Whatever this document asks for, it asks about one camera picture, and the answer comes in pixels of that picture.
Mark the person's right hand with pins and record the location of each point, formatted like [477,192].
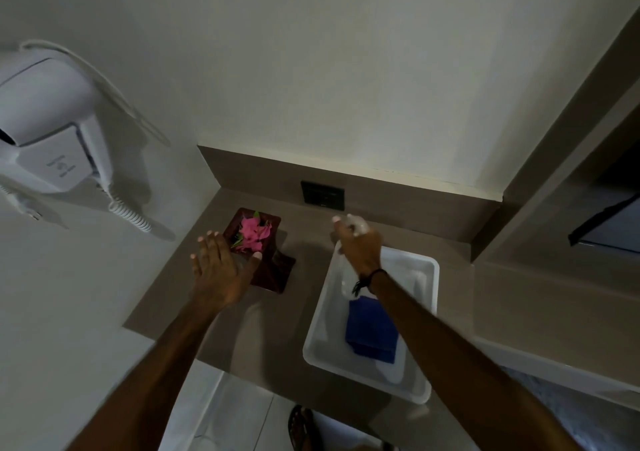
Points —
[361,253]

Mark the person's left hand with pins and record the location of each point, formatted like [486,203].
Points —
[220,275]

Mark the white wall hair dryer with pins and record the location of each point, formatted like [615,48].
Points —
[50,120]

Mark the person's left forearm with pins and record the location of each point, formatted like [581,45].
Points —
[165,365]

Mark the black wall socket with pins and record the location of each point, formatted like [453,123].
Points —
[322,195]

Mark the dark red square dish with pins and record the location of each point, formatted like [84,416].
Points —
[272,268]

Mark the clear spray bottle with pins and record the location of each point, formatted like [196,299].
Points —
[358,222]

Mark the pink flowers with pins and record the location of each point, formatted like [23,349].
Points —
[254,233]

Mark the person's right forearm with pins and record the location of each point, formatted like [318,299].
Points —
[460,365]

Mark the white plastic tray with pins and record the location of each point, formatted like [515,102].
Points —
[330,335]

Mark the person's left little finger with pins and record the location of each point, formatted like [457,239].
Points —
[194,265]

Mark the person's left thumb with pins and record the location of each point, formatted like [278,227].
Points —
[251,264]

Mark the person's right fingers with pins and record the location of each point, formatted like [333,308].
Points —
[342,227]

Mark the person's left middle finger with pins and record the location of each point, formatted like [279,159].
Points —
[213,246]

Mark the blue folded cloth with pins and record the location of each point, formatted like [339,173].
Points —
[371,330]

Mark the black sandal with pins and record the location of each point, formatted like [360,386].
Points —
[301,428]

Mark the black wrist band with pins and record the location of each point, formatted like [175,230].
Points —
[364,279]

